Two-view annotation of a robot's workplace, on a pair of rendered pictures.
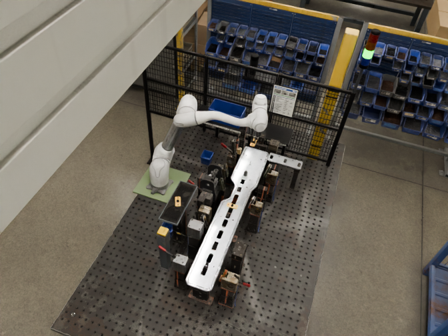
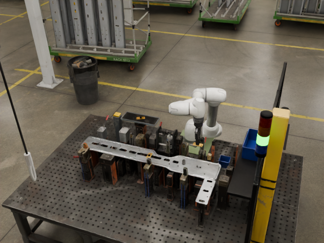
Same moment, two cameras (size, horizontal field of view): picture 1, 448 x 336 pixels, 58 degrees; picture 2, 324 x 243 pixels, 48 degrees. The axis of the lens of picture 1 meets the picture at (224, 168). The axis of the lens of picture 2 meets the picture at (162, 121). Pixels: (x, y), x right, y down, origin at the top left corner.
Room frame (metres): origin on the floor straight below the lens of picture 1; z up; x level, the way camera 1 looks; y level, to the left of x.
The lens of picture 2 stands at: (2.31, -2.70, 3.17)
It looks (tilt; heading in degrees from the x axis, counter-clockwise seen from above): 34 degrees down; 97
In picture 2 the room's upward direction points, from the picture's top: 2 degrees counter-clockwise
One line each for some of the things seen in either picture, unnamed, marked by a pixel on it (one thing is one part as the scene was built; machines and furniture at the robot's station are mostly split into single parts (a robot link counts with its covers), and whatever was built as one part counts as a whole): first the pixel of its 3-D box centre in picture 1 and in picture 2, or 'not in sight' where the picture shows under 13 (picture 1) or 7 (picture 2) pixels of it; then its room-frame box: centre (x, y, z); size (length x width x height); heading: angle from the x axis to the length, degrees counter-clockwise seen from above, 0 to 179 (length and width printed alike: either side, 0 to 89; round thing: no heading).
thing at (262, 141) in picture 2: (368, 53); (263, 138); (2.69, -0.98, 1.90); 0.07 x 0.07 x 0.06
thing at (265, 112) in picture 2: (363, 65); (260, 153); (2.69, -0.98, 1.79); 0.07 x 0.07 x 0.57
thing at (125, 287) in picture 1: (228, 219); (161, 180); (1.99, -0.07, 0.68); 2.56 x 1.61 x 0.04; 164
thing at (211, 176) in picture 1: (211, 193); (167, 149); (2.03, 0.08, 0.94); 0.18 x 0.13 x 0.49; 164
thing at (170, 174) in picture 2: (261, 199); (170, 186); (2.10, -0.33, 0.84); 0.11 x 0.08 x 0.29; 74
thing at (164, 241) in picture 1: (164, 249); (119, 132); (1.50, 0.37, 0.92); 0.08 x 0.08 x 0.44; 74
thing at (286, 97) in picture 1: (283, 101); not in sight; (2.83, -0.46, 1.30); 0.23 x 0.02 x 0.31; 74
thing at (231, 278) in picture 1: (229, 289); (86, 164); (1.26, -0.11, 0.88); 0.15 x 0.11 x 0.36; 74
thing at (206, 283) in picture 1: (232, 208); (146, 155); (1.86, -0.09, 1.00); 1.38 x 0.22 x 0.02; 164
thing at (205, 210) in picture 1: (205, 224); (141, 151); (1.77, 0.11, 0.89); 0.13 x 0.11 x 0.38; 74
